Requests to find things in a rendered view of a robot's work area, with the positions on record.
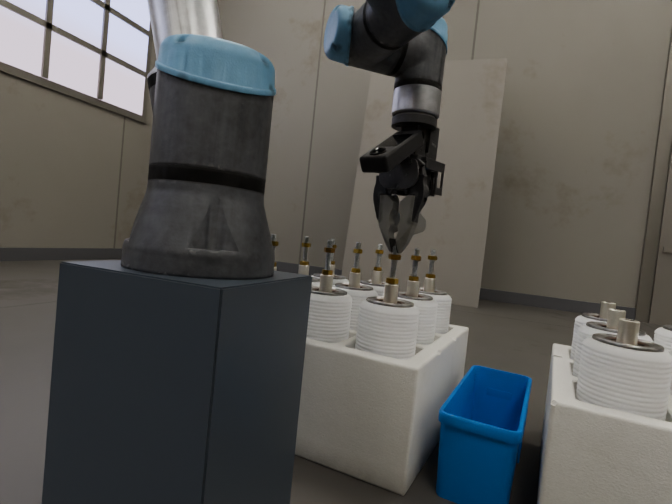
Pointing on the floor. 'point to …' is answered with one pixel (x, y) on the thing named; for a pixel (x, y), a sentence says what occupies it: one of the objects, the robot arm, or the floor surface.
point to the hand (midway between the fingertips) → (393, 244)
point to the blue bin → (482, 436)
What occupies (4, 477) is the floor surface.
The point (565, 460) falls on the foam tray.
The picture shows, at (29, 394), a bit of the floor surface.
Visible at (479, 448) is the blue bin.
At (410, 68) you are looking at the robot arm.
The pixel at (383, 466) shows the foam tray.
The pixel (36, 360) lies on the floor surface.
